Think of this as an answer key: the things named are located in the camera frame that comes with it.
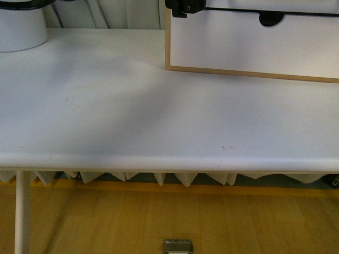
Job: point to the white table leg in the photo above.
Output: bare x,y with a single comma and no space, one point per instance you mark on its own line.
22,213

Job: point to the wooden drawer cabinet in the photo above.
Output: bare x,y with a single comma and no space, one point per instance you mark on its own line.
185,69

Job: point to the white drawer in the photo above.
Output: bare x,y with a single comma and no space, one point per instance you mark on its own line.
238,45
304,6

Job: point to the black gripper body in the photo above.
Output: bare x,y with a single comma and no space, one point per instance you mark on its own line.
180,8

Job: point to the grey curtain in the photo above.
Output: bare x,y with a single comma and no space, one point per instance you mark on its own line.
106,14

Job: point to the white plant pot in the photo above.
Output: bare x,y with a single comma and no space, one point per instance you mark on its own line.
22,25

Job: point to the metal floor socket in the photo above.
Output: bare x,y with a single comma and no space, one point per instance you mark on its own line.
178,246

